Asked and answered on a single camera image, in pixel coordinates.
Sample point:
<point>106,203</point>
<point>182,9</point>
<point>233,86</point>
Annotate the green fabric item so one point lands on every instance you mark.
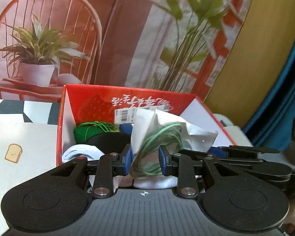
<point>86,130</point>

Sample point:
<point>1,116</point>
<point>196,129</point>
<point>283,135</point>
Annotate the printed living room backdrop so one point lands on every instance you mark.
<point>168,45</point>

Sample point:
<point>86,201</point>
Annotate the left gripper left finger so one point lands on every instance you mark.
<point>106,168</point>

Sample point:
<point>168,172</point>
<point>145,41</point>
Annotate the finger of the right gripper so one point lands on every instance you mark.
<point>217,151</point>
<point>246,154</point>

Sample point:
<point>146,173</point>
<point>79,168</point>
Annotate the white patterned tablecloth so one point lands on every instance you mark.
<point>27,143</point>

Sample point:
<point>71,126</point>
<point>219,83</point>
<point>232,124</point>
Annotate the yellow wooden board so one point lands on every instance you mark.
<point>256,60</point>

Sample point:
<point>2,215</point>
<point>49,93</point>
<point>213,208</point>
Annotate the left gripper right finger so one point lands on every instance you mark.
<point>181,167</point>

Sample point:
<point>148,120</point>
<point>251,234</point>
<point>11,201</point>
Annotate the black white sock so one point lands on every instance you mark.
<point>110,142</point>

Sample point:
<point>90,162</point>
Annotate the blue white plastic packet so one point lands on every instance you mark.
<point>126,128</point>

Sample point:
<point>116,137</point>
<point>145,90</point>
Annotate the red strawberry cardboard box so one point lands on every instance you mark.
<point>87,103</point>

